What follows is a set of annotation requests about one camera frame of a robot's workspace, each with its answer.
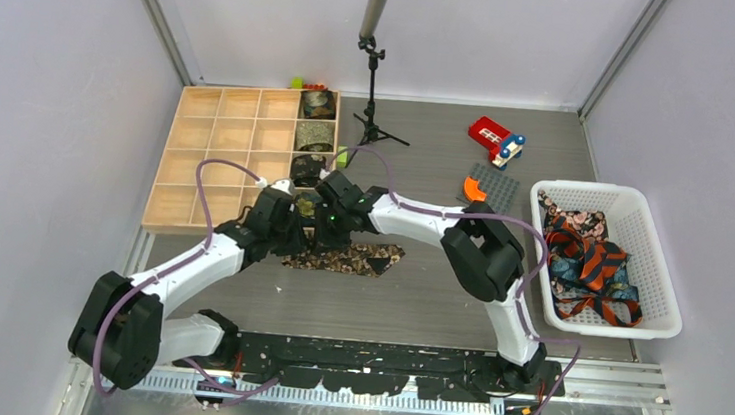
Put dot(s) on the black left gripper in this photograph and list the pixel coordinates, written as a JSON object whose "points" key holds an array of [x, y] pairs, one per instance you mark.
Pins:
{"points": [[298, 244]]}

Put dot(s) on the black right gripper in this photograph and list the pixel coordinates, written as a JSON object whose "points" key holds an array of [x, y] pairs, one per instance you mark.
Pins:
{"points": [[322, 235]]}

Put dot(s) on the brown floral black tie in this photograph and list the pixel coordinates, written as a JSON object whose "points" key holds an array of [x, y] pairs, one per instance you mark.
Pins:
{"points": [[368, 260]]}

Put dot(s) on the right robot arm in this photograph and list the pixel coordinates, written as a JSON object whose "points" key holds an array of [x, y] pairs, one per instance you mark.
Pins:
{"points": [[484, 255]]}

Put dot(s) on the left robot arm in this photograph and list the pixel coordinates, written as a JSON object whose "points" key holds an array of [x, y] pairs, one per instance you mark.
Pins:
{"points": [[126, 327]]}

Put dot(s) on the navy yellow floral rolled tie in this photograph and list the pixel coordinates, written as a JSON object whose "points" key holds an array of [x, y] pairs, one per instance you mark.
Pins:
{"points": [[305, 205]]}

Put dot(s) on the black beige floral rolled tie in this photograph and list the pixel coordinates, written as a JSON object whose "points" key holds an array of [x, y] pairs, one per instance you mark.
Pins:
{"points": [[305, 169]]}

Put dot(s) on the olive patterned rolled tie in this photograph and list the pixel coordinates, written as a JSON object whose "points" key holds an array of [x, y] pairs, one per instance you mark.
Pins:
{"points": [[314, 136]]}

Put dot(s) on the wooden compartment tray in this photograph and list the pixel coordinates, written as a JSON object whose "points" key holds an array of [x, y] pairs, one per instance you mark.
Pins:
{"points": [[221, 140]]}

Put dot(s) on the dark gold rolled tie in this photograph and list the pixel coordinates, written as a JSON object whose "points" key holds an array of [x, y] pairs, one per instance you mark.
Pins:
{"points": [[318, 105]]}

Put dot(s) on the small red orange blocks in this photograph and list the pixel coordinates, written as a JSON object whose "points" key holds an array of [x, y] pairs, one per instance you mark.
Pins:
{"points": [[314, 86]]}

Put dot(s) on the orange curved block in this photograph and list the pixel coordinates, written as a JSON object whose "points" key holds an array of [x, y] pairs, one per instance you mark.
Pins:
{"points": [[472, 192]]}

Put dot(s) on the grey building baseplate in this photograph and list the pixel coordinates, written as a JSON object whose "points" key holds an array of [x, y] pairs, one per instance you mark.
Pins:
{"points": [[500, 188]]}

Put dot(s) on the black microphone tripod stand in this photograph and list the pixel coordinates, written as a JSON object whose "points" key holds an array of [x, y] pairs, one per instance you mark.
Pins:
{"points": [[372, 133]]}

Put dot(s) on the red toy truck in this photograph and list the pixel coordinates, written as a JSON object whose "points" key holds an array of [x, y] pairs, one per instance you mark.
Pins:
{"points": [[501, 144]]}

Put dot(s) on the blue patterned tie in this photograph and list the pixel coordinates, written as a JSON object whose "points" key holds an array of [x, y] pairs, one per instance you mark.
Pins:
{"points": [[565, 281]]}

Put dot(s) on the pink floral dark tie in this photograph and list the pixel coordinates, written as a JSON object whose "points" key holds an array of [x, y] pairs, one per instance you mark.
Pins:
{"points": [[591, 225]]}

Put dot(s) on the orange navy striped tie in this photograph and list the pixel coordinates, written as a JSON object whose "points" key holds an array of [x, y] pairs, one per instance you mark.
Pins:
{"points": [[600, 260]]}

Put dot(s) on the white plastic basket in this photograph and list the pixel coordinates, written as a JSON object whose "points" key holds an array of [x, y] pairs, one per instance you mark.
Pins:
{"points": [[631, 227]]}

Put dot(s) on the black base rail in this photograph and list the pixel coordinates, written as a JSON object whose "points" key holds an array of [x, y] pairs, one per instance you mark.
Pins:
{"points": [[368, 368]]}

